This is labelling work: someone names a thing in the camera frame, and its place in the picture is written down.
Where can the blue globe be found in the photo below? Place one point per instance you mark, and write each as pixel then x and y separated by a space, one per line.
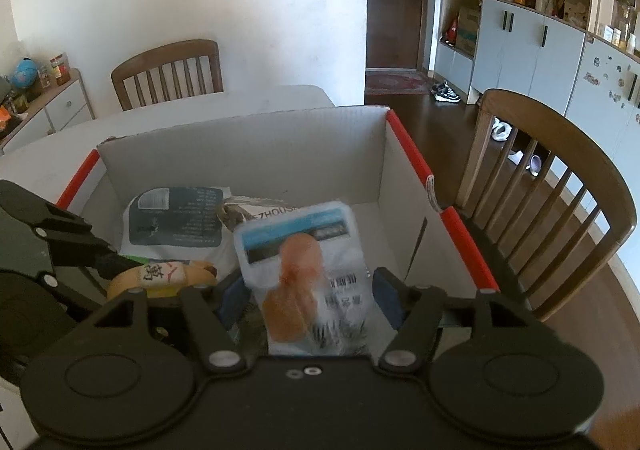
pixel 24 74

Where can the yellow plush toy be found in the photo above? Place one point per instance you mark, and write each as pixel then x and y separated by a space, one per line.
pixel 195 275

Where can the red cardboard box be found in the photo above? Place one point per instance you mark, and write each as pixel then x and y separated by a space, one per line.
pixel 250 155

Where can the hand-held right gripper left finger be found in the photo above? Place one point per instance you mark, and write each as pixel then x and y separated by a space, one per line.
pixel 233 297

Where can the white sideboard cabinet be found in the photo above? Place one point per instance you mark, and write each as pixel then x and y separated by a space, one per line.
pixel 60 115

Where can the dark wooden door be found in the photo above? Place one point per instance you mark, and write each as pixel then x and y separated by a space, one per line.
pixel 395 20

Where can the white shoes pair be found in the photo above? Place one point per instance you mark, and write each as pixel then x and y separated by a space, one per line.
pixel 501 130

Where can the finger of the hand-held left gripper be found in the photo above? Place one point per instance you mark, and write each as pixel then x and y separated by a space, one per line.
pixel 80 245

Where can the small clear jar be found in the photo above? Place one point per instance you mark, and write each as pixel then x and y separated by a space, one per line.
pixel 45 76

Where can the white marble desktop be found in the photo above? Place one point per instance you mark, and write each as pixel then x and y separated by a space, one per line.
pixel 225 102

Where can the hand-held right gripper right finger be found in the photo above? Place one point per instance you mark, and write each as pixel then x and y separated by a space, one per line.
pixel 387 295

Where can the grey wall cabinet unit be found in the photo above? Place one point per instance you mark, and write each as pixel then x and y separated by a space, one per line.
pixel 520 50

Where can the pale slippers pair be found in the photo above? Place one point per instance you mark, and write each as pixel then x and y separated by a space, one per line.
pixel 525 162

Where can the red patterned door rug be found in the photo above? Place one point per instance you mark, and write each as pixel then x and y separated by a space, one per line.
pixel 397 83

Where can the large white grey bag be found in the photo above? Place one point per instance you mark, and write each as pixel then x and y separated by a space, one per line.
pixel 175 220

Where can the clear meat snack packet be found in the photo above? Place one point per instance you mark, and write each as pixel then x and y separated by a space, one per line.
pixel 300 240

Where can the silver foil packet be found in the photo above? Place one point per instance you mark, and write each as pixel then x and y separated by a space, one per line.
pixel 260 212

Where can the black sneakers pair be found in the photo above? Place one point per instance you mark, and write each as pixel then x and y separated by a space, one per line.
pixel 446 92

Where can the wooden slat-back chair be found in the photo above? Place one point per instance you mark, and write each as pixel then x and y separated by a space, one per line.
pixel 575 140
pixel 165 55

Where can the brown cardboard carton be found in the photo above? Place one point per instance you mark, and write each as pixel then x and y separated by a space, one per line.
pixel 468 30

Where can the red floor item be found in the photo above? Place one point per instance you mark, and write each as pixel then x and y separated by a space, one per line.
pixel 450 34

